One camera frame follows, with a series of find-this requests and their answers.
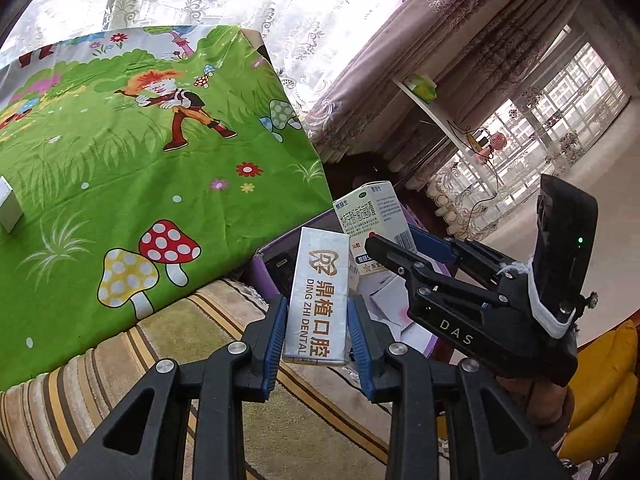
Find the silver white cube box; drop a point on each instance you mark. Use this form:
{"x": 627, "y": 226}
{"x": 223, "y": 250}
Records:
{"x": 10, "y": 209}

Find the black phone on gripper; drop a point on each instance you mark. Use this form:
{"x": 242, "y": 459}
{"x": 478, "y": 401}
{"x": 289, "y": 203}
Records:
{"x": 567, "y": 220}

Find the white lace curtain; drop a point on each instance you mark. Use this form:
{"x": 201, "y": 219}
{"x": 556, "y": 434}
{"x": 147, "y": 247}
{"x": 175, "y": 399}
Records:
{"x": 309, "y": 41}

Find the striped towel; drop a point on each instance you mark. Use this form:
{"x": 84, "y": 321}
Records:
{"x": 316, "y": 423}

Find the white pink stained box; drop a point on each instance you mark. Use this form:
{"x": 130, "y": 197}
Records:
{"x": 386, "y": 298}

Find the mauve curtain right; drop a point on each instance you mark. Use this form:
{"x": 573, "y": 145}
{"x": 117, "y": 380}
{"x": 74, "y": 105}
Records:
{"x": 477, "y": 52}

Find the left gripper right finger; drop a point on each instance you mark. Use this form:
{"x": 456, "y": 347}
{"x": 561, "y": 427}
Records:
{"x": 488, "y": 436}

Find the medicine box red figure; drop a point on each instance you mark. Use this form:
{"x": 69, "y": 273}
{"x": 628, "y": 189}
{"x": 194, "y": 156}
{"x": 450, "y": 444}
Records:
{"x": 373, "y": 208}

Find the dental orange long box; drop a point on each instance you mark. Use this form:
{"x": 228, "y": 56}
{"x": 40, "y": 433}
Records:
{"x": 316, "y": 330}

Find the purple storage box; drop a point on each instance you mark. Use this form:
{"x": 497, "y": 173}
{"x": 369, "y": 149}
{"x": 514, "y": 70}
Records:
{"x": 288, "y": 242}

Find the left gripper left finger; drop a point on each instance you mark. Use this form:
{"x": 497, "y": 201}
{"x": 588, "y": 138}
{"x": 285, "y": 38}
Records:
{"x": 144, "y": 437}

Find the yellow cushion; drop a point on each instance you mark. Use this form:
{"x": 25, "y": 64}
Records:
{"x": 605, "y": 388}

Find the white shelf with green item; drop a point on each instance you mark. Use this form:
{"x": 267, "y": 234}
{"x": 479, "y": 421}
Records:
{"x": 478, "y": 145}

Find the black small box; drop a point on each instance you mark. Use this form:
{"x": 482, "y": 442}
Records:
{"x": 281, "y": 269}

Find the cartoon green tablecloth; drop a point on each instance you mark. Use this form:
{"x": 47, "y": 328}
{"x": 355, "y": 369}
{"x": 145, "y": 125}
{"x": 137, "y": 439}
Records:
{"x": 148, "y": 162}

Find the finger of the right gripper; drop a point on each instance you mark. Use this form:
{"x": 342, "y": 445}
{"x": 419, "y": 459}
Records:
{"x": 400, "y": 261}
{"x": 433, "y": 246}

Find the person right hand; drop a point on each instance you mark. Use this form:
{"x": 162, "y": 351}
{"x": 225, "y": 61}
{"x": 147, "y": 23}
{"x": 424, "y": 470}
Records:
{"x": 546, "y": 406}

